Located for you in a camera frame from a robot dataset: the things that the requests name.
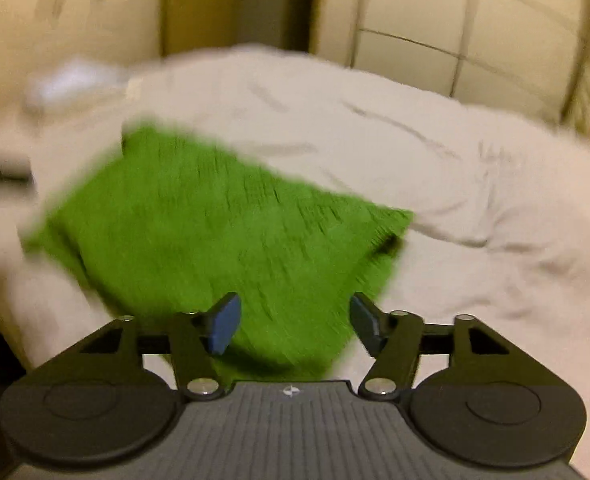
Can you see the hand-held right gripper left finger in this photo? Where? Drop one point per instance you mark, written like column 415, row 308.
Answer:
column 225, row 322

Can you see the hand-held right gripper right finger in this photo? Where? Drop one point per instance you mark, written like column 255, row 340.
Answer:
column 366, row 321

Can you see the green knitted sweater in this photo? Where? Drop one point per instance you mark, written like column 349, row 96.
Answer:
column 200, row 230

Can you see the bed with white duvet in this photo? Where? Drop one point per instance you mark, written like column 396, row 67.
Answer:
column 450, row 185

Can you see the light blue folded garment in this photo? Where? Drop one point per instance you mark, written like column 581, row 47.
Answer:
column 65, row 82

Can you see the brown wooden door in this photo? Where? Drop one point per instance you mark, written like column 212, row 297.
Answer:
column 195, row 5

